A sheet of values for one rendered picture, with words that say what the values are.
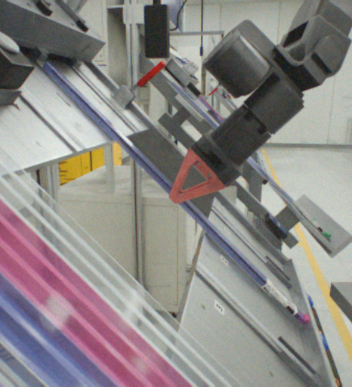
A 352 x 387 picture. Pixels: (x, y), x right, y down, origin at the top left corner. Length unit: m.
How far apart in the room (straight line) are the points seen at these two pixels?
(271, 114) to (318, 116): 7.81
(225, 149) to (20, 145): 0.23
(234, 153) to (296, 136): 7.76
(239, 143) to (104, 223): 1.26
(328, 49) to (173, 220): 1.18
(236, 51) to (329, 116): 7.89
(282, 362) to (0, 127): 0.37
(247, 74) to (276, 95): 0.04
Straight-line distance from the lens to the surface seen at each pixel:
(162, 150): 0.67
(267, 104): 0.43
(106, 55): 1.53
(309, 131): 8.23
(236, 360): 0.35
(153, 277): 1.67
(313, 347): 0.51
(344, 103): 8.34
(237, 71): 0.42
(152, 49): 0.35
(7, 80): 0.35
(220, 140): 0.44
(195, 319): 0.33
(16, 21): 0.47
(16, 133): 0.34
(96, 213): 1.63
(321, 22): 0.49
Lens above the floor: 1.03
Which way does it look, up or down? 15 degrees down
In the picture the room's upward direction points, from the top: straight up
